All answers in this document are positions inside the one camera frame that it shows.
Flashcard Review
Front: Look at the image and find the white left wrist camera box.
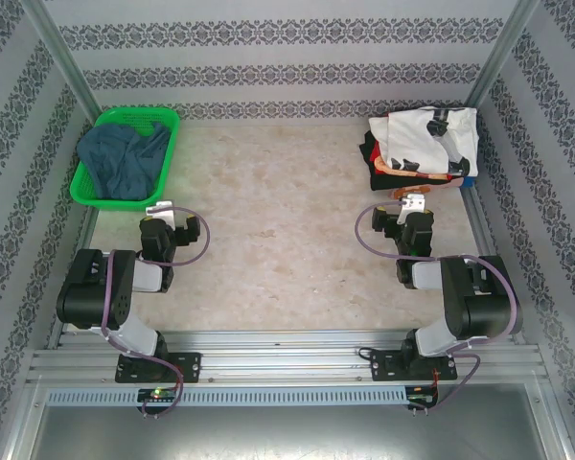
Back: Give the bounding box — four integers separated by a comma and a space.
145, 200, 177, 229

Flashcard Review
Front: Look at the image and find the green plastic mesh basket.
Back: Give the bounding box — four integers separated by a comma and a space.
70, 106, 182, 212

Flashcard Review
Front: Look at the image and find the white t-shirt with black print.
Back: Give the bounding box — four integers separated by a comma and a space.
367, 106, 479, 177

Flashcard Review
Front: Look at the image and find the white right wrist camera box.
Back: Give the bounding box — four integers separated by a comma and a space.
396, 194, 428, 225

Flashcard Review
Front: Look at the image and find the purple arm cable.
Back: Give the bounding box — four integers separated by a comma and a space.
355, 200, 523, 416
100, 205, 212, 419

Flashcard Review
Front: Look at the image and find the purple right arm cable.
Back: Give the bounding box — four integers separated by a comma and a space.
355, 200, 523, 416

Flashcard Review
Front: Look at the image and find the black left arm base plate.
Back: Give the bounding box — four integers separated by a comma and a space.
114, 352, 203, 384

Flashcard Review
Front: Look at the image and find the slate blue t-shirt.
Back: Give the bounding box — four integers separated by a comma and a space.
76, 122, 172, 201

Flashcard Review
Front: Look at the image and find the grey slotted cable duct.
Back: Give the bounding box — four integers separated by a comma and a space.
45, 387, 408, 407

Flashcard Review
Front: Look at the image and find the aluminium corner post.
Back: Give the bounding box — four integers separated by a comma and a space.
21, 0, 102, 114
464, 0, 541, 109

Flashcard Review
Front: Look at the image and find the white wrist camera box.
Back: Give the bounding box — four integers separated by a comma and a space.
145, 200, 177, 229
396, 194, 428, 225

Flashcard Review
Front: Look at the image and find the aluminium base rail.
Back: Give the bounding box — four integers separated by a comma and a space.
26, 329, 550, 384

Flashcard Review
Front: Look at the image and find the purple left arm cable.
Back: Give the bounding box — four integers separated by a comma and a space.
100, 205, 212, 419

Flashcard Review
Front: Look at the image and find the grey metal panel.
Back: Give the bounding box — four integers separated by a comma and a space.
7, 382, 574, 460

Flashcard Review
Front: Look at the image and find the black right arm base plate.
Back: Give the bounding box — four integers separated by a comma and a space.
371, 349, 459, 383

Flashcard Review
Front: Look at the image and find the orange printed t-shirt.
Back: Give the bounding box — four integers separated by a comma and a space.
372, 160, 466, 200

